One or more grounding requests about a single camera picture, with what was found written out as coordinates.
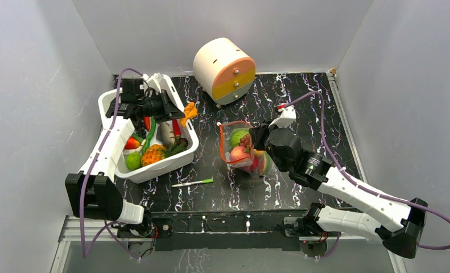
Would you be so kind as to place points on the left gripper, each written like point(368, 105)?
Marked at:
point(169, 111)

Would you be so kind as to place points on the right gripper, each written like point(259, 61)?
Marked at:
point(257, 136)

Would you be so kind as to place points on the purple toy grapes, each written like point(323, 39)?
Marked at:
point(245, 141)

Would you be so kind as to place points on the orange toy ginger root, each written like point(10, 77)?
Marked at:
point(190, 112)

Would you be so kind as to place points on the green toy cabbage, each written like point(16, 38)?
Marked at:
point(235, 137)

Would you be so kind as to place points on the clear zip top bag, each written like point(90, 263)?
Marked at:
point(226, 130)

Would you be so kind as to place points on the toy peach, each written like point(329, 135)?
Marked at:
point(239, 155)

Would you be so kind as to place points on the toy watermelon slice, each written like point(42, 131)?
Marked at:
point(265, 163)

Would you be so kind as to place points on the red toy apple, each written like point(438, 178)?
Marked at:
point(251, 168)

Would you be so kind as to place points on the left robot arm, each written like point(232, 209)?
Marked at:
point(91, 190)

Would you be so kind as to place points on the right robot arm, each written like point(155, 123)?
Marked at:
point(394, 222)

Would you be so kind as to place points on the red toy chili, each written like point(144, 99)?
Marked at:
point(176, 128)

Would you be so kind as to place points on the grey toy fish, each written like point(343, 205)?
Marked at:
point(167, 136)

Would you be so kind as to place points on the green toy bean pod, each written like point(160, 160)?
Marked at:
point(149, 136)

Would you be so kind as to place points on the dark toy grapes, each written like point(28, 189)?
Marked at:
point(140, 129)

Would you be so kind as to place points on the toy pineapple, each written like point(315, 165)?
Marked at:
point(158, 152)

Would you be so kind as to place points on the white plastic bin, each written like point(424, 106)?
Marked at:
point(163, 166)

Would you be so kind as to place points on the toy strawberry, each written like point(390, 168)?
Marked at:
point(132, 143)

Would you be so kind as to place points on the green toy lime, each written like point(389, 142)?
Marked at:
point(133, 161)

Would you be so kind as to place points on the round mini drawer cabinet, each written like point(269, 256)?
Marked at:
point(223, 70)

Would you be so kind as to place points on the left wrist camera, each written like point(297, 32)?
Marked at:
point(155, 84)

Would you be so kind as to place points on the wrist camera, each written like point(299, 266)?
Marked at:
point(155, 84)
point(286, 116)

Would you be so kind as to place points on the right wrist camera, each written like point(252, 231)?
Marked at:
point(286, 116)

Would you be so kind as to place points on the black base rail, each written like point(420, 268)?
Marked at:
point(238, 229)

